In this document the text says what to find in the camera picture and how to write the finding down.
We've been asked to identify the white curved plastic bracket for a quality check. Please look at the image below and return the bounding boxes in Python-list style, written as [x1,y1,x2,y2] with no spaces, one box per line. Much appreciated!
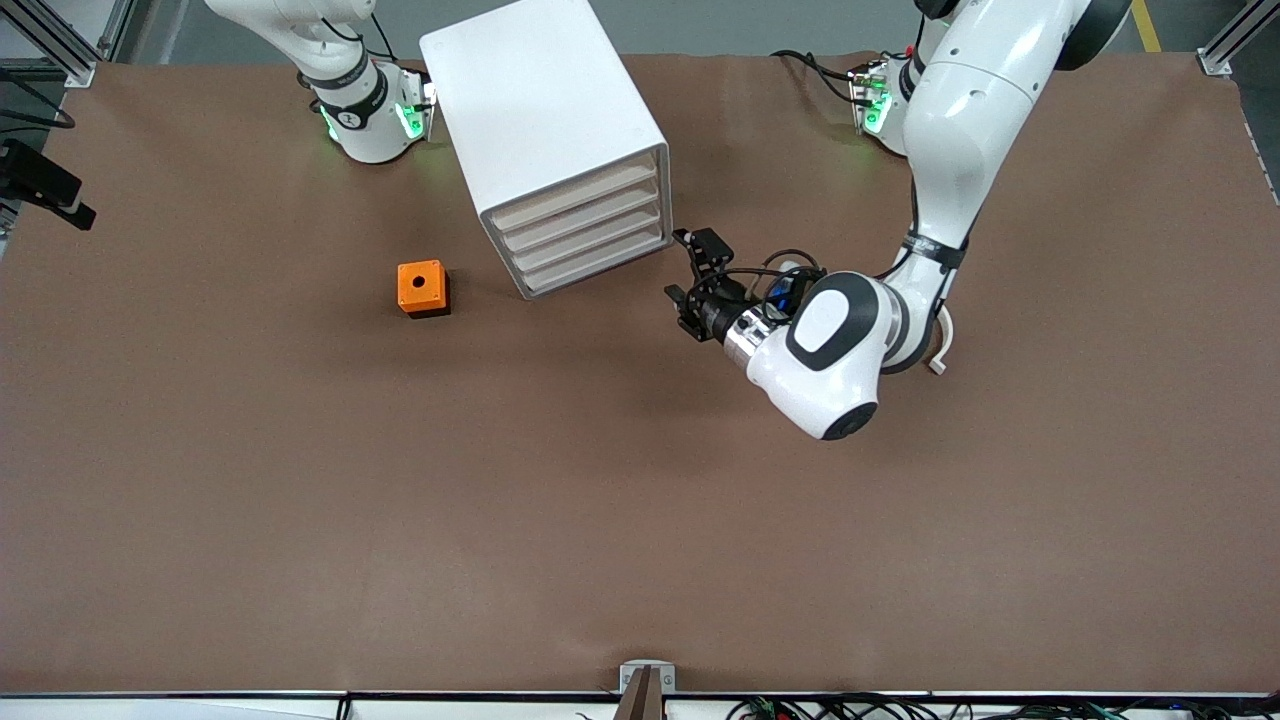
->
[925,305,956,376]

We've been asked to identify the white plastic cabinet drawer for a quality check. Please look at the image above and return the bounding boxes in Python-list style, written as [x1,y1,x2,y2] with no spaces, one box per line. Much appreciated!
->
[490,158,661,233]
[508,203,668,275]
[518,226,673,297]
[498,180,663,254]

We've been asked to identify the aluminium frame profile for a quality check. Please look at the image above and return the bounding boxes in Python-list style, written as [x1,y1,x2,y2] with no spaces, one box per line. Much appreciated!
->
[98,0,138,61]
[0,0,101,88]
[1195,0,1280,78]

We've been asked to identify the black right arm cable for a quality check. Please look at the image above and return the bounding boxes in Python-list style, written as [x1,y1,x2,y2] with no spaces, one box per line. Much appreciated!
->
[0,95,77,131]

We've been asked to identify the brown table cover mat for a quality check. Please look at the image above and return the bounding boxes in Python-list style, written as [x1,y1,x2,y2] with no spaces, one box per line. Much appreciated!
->
[0,50,1280,698]

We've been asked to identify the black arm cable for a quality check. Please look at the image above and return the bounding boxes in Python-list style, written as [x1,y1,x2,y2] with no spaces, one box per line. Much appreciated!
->
[0,95,77,131]
[715,180,971,321]

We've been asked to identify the black base cable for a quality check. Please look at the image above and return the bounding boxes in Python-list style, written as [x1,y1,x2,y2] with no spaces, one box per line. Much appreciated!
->
[770,48,863,106]

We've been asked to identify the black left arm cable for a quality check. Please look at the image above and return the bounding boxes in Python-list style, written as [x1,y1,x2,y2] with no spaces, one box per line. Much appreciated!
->
[715,180,971,321]

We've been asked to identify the orange black button enclosure box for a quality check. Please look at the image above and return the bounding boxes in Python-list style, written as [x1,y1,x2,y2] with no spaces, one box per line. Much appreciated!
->
[397,259,451,319]

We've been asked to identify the black cable bundle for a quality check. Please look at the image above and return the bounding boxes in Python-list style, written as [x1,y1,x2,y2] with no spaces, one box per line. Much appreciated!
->
[725,693,1280,720]

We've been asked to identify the white drawer cabinet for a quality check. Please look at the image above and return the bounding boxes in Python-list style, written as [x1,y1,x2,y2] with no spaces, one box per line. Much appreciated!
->
[419,0,674,300]

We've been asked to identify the metal edge mounting bracket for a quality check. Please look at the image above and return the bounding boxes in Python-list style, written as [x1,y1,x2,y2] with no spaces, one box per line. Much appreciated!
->
[618,660,677,720]

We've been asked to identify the brown post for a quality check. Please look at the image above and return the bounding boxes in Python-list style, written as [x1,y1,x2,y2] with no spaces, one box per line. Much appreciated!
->
[615,668,666,720]

